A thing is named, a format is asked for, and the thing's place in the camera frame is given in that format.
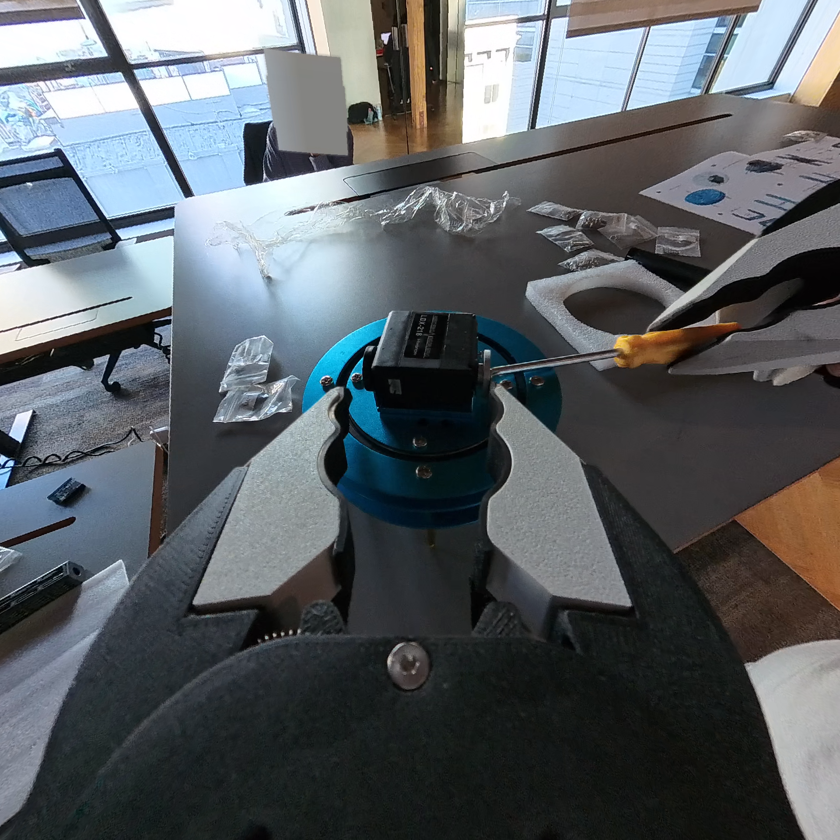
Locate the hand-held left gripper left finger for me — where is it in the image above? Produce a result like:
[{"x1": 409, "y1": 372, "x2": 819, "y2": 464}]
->
[{"x1": 190, "y1": 386, "x2": 355, "y2": 634}]

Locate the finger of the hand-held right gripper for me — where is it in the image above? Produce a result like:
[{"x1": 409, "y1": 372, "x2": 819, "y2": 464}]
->
[
  {"x1": 668, "y1": 279, "x2": 840, "y2": 378},
  {"x1": 646, "y1": 206, "x2": 840, "y2": 332}
]

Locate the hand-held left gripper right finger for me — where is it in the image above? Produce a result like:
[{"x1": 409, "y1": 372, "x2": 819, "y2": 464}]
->
[{"x1": 471, "y1": 386, "x2": 634, "y2": 637}]

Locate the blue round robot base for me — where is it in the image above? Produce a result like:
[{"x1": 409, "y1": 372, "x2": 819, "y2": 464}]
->
[{"x1": 302, "y1": 314, "x2": 563, "y2": 531}]

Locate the yellow-handled screwdriver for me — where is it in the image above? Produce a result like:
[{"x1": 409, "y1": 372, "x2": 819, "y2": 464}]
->
[{"x1": 489, "y1": 322, "x2": 739, "y2": 378}]

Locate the black servo motor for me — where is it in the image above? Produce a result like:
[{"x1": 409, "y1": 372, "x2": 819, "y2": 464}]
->
[{"x1": 362, "y1": 310, "x2": 494, "y2": 414}]

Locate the dark side desk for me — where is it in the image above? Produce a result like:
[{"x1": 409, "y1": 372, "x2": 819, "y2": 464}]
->
[{"x1": 0, "y1": 441, "x2": 168, "y2": 631}]

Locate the dark grey desk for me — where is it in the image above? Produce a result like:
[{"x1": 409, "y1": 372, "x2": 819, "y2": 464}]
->
[{"x1": 166, "y1": 98, "x2": 840, "y2": 552}]

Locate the light desk with wheeled legs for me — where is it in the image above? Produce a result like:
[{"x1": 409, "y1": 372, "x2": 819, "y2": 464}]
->
[{"x1": 0, "y1": 235, "x2": 175, "y2": 396}]

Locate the open instruction booklet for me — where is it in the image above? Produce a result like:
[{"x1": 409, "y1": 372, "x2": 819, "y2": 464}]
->
[{"x1": 640, "y1": 136, "x2": 840, "y2": 236}]

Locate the small clear plastic bag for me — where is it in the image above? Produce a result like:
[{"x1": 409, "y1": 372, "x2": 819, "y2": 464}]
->
[
  {"x1": 220, "y1": 336, "x2": 274, "y2": 393},
  {"x1": 213, "y1": 375, "x2": 300, "y2": 423}
]

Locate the group of screw bags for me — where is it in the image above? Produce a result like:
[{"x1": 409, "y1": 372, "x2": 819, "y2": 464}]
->
[{"x1": 527, "y1": 201, "x2": 702, "y2": 273}]

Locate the white foam square with hole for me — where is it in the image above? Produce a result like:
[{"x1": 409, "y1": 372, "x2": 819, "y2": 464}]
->
[{"x1": 525, "y1": 259, "x2": 723, "y2": 373}]

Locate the beige roller blind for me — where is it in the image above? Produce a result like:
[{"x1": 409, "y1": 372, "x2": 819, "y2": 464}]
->
[{"x1": 566, "y1": 0, "x2": 763, "y2": 38}]

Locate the black-framed window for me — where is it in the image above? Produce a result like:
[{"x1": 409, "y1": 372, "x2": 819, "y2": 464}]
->
[
  {"x1": 0, "y1": 0, "x2": 309, "y2": 221},
  {"x1": 462, "y1": 0, "x2": 818, "y2": 130}
]

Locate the long black box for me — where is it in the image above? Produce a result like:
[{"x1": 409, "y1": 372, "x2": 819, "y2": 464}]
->
[{"x1": 0, "y1": 560, "x2": 86, "y2": 635}]

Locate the white flat panel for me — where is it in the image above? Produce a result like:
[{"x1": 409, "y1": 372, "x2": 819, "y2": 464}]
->
[{"x1": 0, "y1": 410, "x2": 35, "y2": 490}]

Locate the crumpled clear plastic wrap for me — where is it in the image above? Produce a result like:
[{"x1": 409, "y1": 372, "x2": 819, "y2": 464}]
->
[{"x1": 205, "y1": 185, "x2": 521, "y2": 280}]

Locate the person's white shirt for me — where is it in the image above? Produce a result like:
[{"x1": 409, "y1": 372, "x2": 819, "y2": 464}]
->
[{"x1": 745, "y1": 640, "x2": 840, "y2": 840}]

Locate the black office chair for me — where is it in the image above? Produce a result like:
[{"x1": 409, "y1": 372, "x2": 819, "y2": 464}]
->
[{"x1": 242, "y1": 120, "x2": 273, "y2": 186}]

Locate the black mesh chair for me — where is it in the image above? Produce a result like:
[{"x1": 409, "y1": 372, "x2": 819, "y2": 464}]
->
[{"x1": 0, "y1": 148, "x2": 123, "y2": 266}]

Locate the wooden pillar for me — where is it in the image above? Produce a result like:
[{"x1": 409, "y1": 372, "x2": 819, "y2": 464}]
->
[{"x1": 406, "y1": 0, "x2": 429, "y2": 130}]

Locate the brown roller blind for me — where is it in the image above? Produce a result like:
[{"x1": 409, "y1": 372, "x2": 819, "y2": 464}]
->
[{"x1": 0, "y1": 0, "x2": 83, "y2": 26}]

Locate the black coiled cable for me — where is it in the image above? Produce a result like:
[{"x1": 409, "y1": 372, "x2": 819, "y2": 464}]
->
[{"x1": 0, "y1": 427, "x2": 144, "y2": 468}]

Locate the dark desk with cable hatch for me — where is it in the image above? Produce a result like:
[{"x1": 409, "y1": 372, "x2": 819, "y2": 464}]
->
[{"x1": 343, "y1": 93, "x2": 798, "y2": 198}]

